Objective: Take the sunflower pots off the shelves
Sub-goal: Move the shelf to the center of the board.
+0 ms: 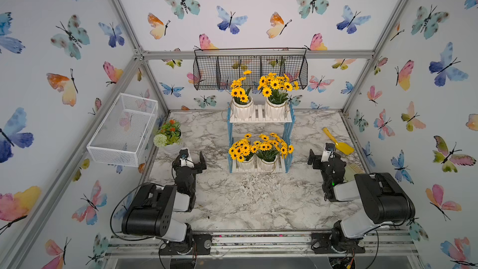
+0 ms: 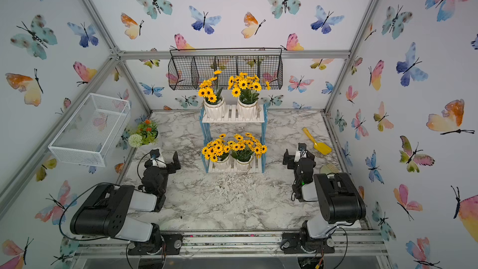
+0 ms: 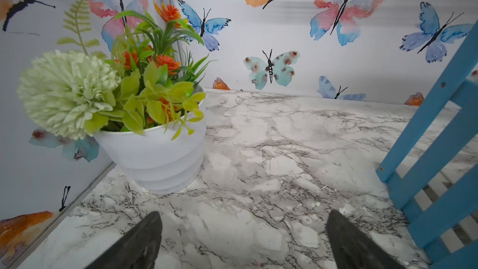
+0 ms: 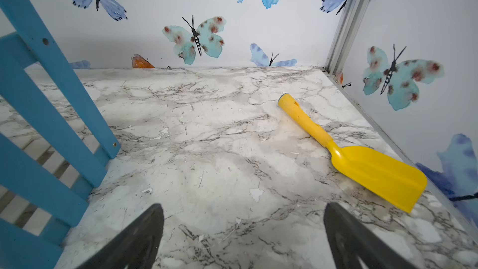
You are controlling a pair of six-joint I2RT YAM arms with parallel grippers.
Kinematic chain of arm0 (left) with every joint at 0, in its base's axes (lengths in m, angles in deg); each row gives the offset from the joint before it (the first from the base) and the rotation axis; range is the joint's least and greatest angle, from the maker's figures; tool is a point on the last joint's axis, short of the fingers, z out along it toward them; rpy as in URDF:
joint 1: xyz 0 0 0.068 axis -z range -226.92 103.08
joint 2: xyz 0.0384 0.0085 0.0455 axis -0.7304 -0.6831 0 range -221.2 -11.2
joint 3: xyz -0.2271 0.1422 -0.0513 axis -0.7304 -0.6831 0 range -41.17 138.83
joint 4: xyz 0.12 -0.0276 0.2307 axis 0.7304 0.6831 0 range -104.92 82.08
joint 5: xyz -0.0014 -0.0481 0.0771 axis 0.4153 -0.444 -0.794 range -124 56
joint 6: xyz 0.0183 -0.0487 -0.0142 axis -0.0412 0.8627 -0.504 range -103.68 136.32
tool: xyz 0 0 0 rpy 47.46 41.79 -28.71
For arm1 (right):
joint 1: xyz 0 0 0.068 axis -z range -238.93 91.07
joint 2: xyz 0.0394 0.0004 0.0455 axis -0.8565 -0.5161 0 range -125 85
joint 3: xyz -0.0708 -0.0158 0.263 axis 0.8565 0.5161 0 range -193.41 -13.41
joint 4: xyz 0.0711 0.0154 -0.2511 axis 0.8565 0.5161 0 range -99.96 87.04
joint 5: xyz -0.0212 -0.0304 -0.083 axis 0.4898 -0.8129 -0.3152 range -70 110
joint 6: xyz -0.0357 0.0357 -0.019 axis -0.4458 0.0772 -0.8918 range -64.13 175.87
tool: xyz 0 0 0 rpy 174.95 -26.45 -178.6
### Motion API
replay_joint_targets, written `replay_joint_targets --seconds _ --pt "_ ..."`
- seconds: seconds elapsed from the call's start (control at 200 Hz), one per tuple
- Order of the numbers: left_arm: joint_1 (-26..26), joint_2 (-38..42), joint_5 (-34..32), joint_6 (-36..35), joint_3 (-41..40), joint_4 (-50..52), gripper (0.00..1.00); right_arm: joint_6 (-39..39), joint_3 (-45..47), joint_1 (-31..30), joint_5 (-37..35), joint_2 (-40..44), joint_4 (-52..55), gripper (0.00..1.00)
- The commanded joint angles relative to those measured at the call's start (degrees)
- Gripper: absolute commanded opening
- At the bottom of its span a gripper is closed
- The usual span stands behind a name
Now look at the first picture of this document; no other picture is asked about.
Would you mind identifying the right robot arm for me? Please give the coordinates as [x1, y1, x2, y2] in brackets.
[307, 150, 415, 254]

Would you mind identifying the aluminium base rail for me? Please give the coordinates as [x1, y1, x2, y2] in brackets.
[104, 229, 419, 260]

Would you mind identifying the yellow plastic scoop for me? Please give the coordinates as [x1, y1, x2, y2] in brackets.
[322, 128, 355, 155]

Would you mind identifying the white mesh wall basket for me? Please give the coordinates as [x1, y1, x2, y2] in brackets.
[87, 93, 158, 167]

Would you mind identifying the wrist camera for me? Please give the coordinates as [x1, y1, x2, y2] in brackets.
[179, 148, 194, 168]
[321, 143, 336, 163]

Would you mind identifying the orange flower white pot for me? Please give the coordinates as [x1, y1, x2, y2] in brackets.
[153, 119, 184, 156]

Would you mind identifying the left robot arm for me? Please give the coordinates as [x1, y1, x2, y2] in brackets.
[110, 148, 212, 258]

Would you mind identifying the sunflower pot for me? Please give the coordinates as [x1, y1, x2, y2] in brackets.
[258, 73, 301, 120]
[253, 133, 295, 173]
[229, 133, 257, 172]
[230, 70, 253, 120]

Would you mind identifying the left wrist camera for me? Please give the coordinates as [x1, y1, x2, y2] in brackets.
[179, 148, 194, 168]

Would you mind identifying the black wire wall basket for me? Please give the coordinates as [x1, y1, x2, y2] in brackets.
[189, 47, 308, 90]

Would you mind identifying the blue white two-tier shelf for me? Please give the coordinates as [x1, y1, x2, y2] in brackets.
[227, 104, 296, 173]

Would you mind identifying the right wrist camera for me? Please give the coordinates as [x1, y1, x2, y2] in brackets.
[321, 143, 336, 163]

